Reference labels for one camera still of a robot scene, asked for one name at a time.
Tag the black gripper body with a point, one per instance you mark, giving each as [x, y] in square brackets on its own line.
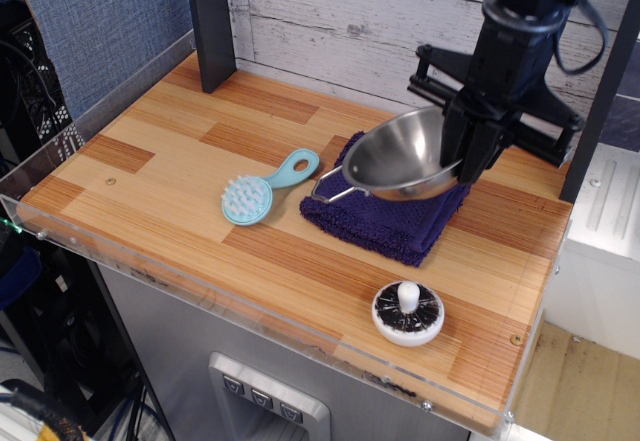
[502, 81]

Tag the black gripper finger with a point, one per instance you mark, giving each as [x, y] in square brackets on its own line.
[455, 131]
[485, 145]

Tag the stainless steel bowl with handles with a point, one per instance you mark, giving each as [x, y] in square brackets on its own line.
[399, 160]

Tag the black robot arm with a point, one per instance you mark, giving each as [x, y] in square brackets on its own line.
[531, 22]

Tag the folded dark purple towel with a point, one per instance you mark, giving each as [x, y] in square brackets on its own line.
[402, 231]

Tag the white round mushroom toy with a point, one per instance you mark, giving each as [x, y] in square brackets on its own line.
[408, 313]

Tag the light blue scalp brush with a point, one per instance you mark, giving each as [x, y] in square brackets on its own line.
[247, 200]

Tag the grey dispenser button panel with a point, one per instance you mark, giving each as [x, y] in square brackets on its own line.
[256, 406]

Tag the silver toy fridge cabinet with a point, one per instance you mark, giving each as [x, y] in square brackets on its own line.
[174, 340]

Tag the clear acrylic edge guard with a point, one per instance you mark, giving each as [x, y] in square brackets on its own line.
[143, 198]

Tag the dark grey right post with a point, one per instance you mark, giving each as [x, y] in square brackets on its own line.
[598, 115]

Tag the dark grey post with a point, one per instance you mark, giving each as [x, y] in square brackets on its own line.
[598, 115]
[214, 42]

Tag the dark grey left post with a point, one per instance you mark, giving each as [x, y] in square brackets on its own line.
[214, 42]

